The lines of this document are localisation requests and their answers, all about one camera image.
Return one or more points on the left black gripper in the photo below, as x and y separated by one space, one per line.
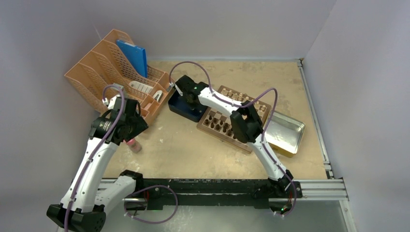
140 126

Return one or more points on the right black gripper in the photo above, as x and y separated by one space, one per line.
193 106

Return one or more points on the dark blue tray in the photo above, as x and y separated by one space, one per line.
177 105

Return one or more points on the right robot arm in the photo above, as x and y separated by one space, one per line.
246 125

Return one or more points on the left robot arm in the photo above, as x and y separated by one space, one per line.
83 208

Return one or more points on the row of dark chess pieces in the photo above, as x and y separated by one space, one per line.
218 126

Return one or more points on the wooden chess board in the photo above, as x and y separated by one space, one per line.
263 116

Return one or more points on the light pieces on board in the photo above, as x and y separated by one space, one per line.
243 97

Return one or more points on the pink capped bottle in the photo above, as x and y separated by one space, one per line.
134 146

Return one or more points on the orange plastic file organizer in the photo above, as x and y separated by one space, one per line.
105 64

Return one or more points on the blue folder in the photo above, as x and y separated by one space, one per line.
136 56

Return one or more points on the metal tin box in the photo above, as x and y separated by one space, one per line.
284 134

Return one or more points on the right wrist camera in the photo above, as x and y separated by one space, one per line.
174 88

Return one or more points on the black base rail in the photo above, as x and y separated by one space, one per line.
158 193

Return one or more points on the aluminium frame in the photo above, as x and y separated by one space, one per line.
313 190

